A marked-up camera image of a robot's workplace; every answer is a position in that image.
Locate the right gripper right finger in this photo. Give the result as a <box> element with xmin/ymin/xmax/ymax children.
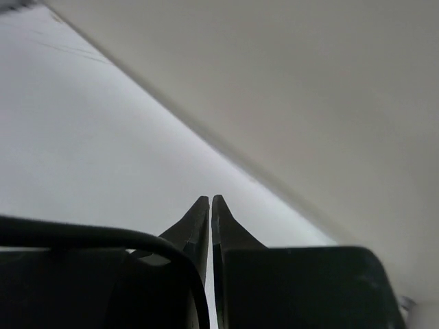
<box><xmin>211</xmin><ymin>195</ymin><xmax>405</xmax><ymax>328</ymax></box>

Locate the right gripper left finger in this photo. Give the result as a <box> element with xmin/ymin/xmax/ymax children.
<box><xmin>1</xmin><ymin>196</ymin><xmax>210</xmax><ymax>328</ymax></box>

